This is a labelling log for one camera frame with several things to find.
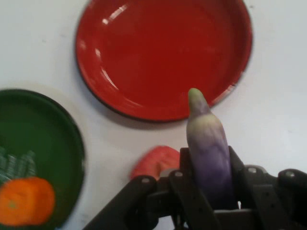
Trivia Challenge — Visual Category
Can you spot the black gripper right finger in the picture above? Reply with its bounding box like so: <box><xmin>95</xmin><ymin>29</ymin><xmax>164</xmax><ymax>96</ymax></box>
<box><xmin>227</xmin><ymin>145</ymin><xmax>307</xmax><ymax>230</ymax></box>

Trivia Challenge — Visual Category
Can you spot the red toy apple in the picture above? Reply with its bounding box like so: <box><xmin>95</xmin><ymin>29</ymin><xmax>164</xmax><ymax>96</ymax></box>
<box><xmin>130</xmin><ymin>145</ymin><xmax>181</xmax><ymax>182</ymax></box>

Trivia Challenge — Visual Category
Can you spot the purple toy eggplant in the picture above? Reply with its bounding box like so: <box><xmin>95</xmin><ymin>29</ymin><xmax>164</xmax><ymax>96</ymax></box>
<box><xmin>186</xmin><ymin>87</ymin><xmax>237</xmax><ymax>211</ymax></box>

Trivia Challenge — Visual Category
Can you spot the red round plate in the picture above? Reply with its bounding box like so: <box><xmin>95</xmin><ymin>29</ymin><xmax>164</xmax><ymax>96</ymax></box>
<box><xmin>75</xmin><ymin>0</ymin><xmax>254</xmax><ymax>123</ymax></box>

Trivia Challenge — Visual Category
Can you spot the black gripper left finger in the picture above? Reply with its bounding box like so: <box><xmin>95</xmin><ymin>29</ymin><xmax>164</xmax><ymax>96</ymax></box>
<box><xmin>83</xmin><ymin>147</ymin><xmax>223</xmax><ymax>230</ymax></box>

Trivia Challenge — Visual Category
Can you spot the dark green round plate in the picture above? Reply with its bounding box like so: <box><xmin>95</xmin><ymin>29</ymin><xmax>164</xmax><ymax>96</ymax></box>
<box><xmin>0</xmin><ymin>89</ymin><xmax>86</xmax><ymax>230</ymax></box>

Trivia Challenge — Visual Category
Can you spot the orange toy fruit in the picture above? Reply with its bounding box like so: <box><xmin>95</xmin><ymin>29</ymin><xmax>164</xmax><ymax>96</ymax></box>
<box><xmin>0</xmin><ymin>176</ymin><xmax>57</xmax><ymax>227</ymax></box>

